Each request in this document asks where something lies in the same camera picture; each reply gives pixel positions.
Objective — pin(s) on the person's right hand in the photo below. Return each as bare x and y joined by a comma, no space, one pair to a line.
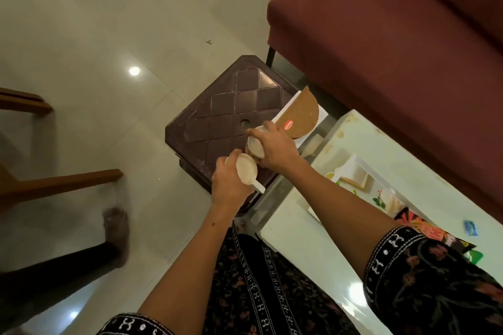
281,150

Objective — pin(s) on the dark brown plastic stool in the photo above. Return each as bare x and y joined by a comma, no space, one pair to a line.
228,111

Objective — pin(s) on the person's left foot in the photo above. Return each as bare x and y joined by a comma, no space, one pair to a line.
117,232

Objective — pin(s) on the person's left hand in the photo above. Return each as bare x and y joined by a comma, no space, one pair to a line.
226,189

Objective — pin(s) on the wooden chair rail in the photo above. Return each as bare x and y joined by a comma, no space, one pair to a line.
23,101
59,185

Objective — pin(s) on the small round jar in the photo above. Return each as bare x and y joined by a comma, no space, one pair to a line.
254,147

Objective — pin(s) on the green packet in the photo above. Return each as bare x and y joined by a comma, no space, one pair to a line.
474,256

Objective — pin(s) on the colourful printed packets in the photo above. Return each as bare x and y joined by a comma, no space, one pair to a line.
428,230

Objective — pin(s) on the brown half-round card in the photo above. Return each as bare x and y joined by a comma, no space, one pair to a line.
302,113

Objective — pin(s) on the person's left leg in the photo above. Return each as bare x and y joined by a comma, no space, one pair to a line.
47,283

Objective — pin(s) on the white plastic measuring scoop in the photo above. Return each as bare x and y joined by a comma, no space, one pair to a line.
246,169

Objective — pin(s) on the person's right fingers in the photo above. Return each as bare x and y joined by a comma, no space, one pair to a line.
259,133

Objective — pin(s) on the maroon sofa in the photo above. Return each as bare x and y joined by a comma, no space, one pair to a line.
393,52

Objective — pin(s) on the small blue object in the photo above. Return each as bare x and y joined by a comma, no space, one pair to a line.
470,228

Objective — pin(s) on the black floral dress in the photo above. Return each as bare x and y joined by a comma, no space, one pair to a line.
432,287

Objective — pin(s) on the black sofa leg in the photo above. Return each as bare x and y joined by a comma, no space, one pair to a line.
270,56

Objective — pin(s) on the person's right forearm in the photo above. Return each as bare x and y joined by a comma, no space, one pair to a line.
338,213

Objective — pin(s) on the person's left forearm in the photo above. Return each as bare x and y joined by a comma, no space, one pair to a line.
188,268

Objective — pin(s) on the person's left fingers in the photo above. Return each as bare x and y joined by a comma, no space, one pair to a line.
232,157

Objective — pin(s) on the white open box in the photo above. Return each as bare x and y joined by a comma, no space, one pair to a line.
355,175

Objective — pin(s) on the glass-top coffee table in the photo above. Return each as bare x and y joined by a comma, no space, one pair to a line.
271,191

